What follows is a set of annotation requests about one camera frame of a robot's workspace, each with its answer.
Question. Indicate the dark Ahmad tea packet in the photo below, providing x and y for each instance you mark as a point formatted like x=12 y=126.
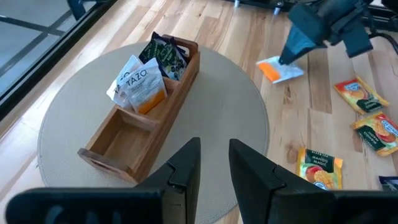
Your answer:
x=388 y=183
x=180 y=49
x=164 y=59

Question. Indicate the white orange Tazo tea packet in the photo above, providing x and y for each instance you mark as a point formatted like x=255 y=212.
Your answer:
x=289 y=73
x=116 y=90
x=144 y=90

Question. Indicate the wooden three-compartment tea box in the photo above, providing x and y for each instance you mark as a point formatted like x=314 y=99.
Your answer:
x=174 y=102

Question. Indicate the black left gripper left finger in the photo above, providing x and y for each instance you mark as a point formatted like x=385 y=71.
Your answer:
x=183 y=186

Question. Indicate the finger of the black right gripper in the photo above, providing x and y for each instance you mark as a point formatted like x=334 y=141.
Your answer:
x=298 y=40

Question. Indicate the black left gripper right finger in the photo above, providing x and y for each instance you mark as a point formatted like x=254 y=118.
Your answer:
x=264 y=193

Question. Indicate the round grey table mat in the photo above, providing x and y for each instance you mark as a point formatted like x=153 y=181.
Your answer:
x=217 y=109

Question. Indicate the yellow mango tea packet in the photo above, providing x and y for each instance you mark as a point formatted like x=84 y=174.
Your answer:
x=318 y=168
x=360 y=96
x=377 y=133

